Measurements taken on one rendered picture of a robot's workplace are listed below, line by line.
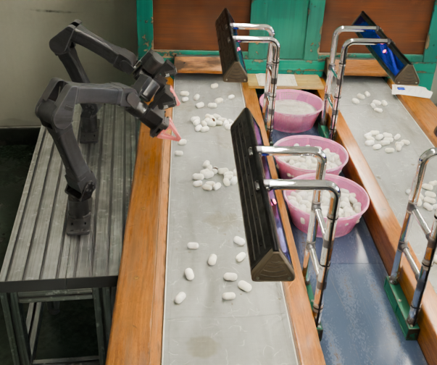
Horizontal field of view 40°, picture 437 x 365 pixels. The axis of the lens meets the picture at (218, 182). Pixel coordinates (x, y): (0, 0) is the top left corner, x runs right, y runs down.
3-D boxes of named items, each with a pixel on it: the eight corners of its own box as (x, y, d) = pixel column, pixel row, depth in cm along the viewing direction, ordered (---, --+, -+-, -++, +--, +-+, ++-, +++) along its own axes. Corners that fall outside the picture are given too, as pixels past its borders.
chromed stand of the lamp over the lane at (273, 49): (222, 152, 230) (227, 38, 207) (220, 129, 247) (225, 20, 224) (272, 153, 231) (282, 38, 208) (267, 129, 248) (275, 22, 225)
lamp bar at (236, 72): (222, 82, 193) (224, 61, 189) (214, 24, 246) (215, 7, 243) (248, 82, 194) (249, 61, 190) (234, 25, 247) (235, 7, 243)
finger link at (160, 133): (186, 126, 201) (164, 109, 198) (186, 136, 195) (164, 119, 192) (173, 140, 204) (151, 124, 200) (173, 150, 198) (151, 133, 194)
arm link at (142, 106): (149, 103, 196) (132, 90, 194) (155, 103, 191) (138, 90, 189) (138, 121, 195) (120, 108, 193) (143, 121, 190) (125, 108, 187)
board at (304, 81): (248, 88, 262) (248, 85, 261) (246, 75, 274) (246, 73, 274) (324, 89, 263) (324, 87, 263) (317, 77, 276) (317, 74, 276)
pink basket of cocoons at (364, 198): (287, 244, 181) (290, 218, 176) (275, 196, 204) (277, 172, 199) (374, 244, 183) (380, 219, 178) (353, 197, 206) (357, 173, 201)
